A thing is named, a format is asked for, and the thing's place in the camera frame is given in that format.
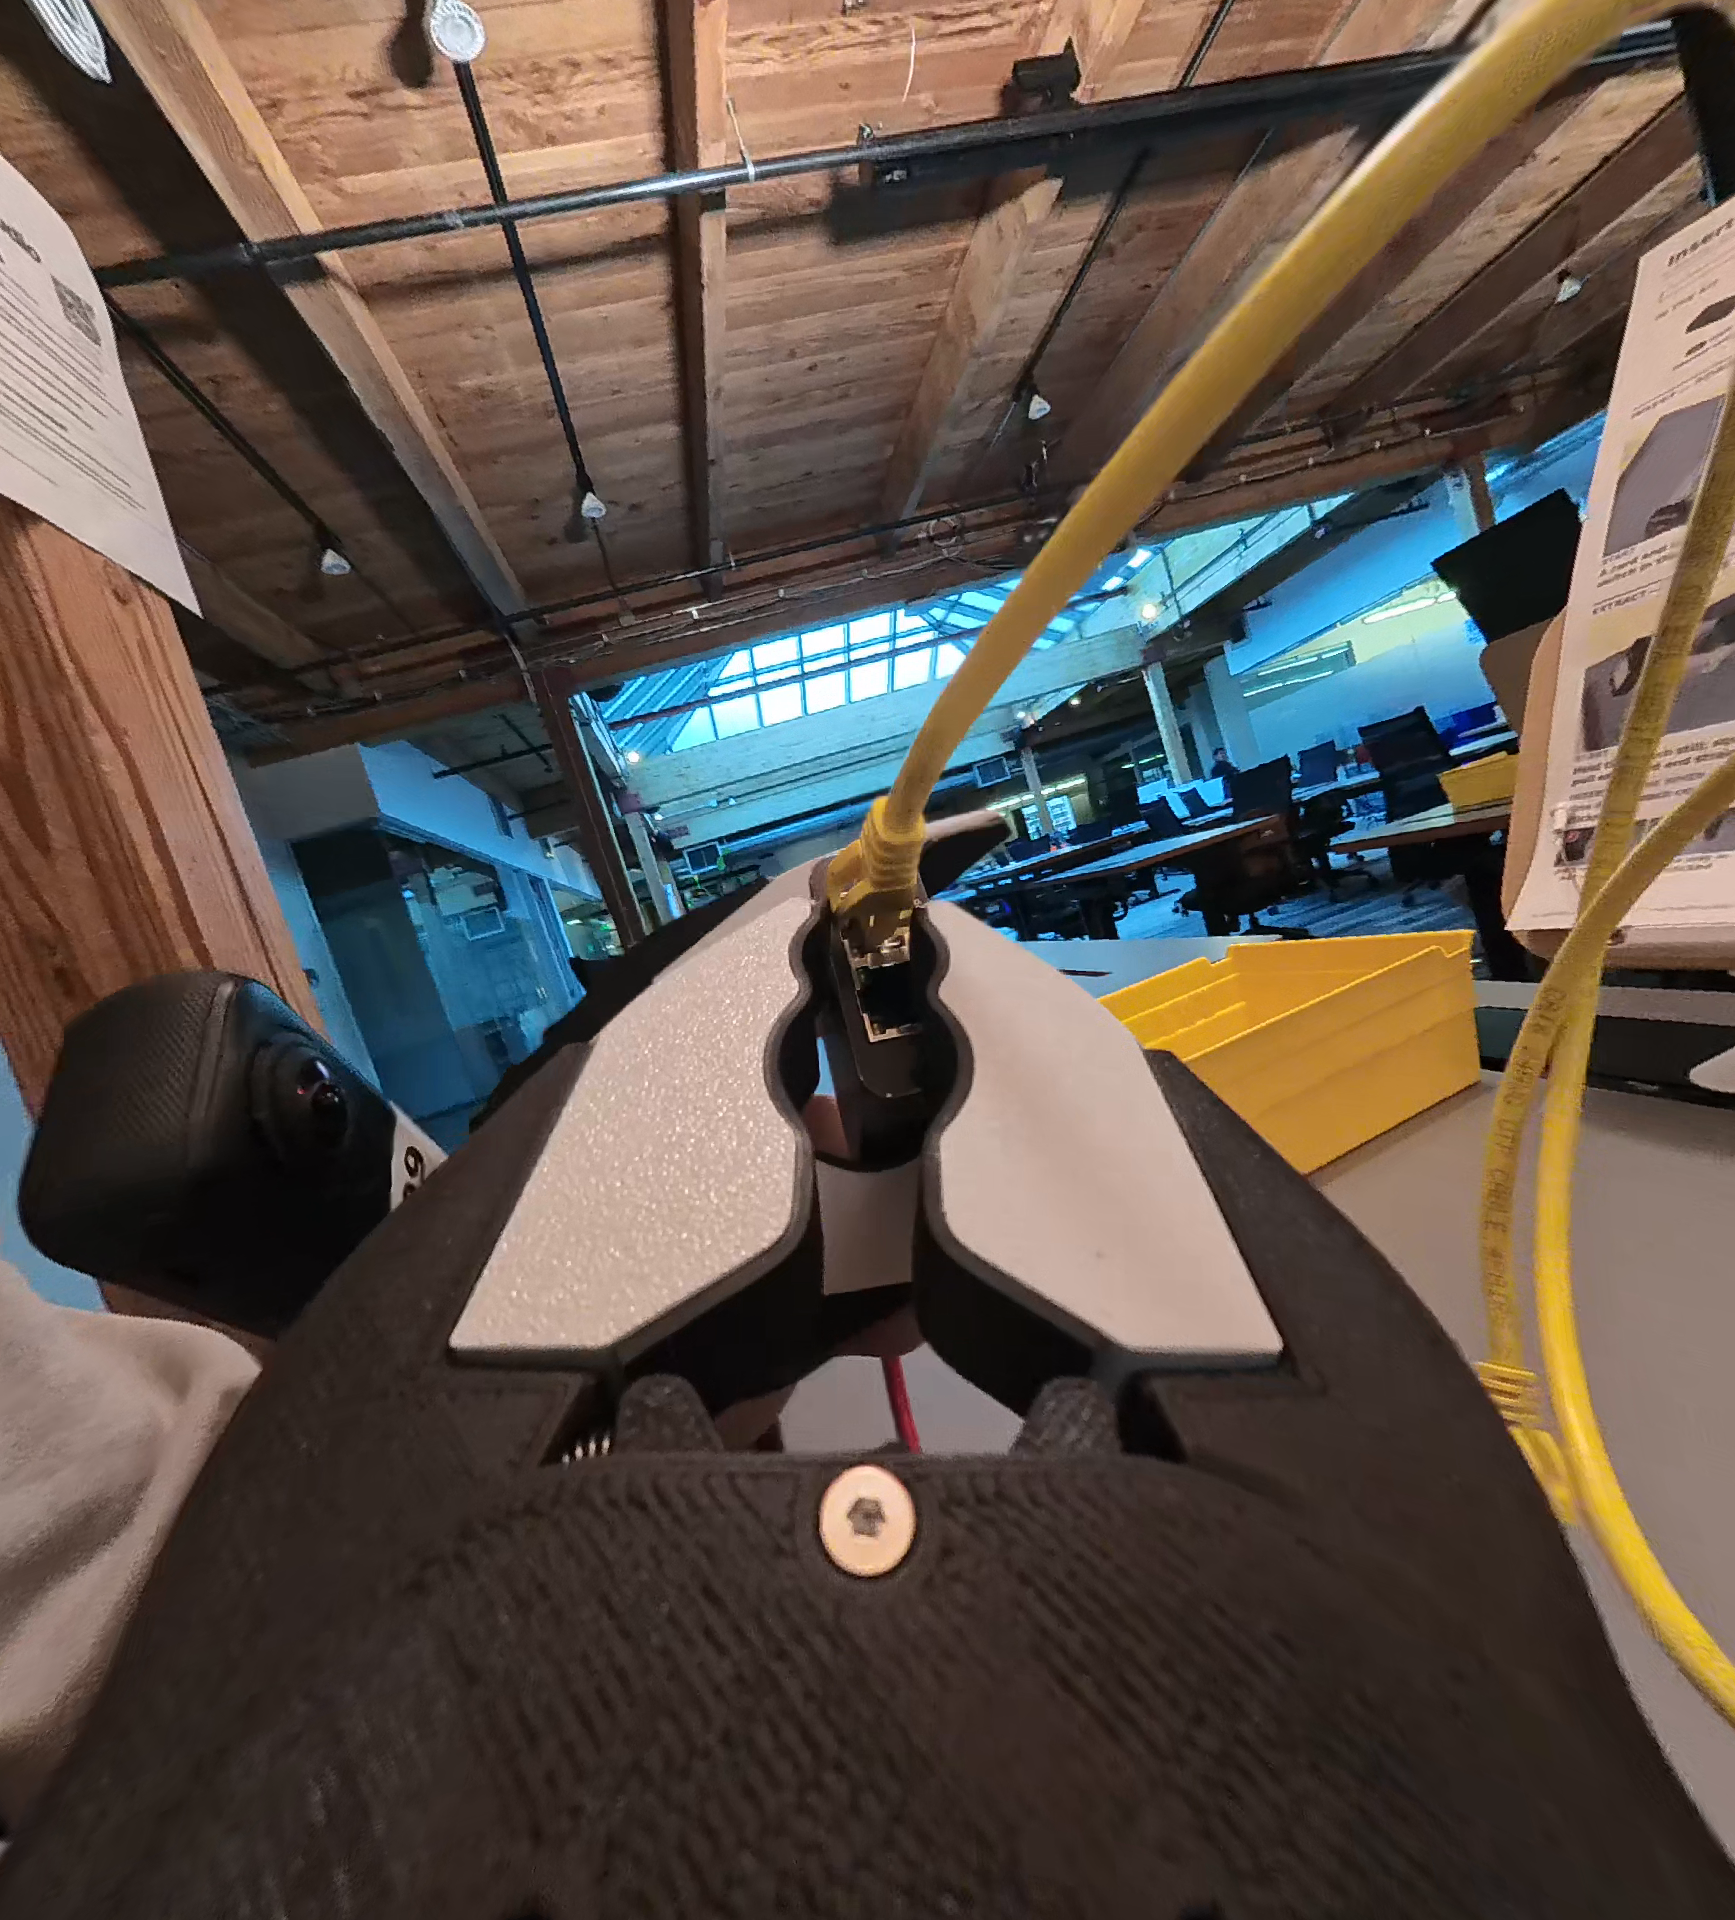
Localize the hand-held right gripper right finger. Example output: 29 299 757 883
912 900 1289 1387

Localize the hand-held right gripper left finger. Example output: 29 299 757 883
447 870 824 1376

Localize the yellow ethernet cable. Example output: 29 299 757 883
823 0 1735 1801

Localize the person's left forearm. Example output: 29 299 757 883
0 1126 271 1920

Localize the yellow plastic bin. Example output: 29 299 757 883
1102 932 1485 1177

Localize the black monitor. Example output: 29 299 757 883
1430 490 1589 642

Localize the white paper notice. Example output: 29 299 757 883
0 76 199 616

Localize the printed instruction sheet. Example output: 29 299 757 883
1506 210 1735 967

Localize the wooden post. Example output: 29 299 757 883
0 286 313 1112

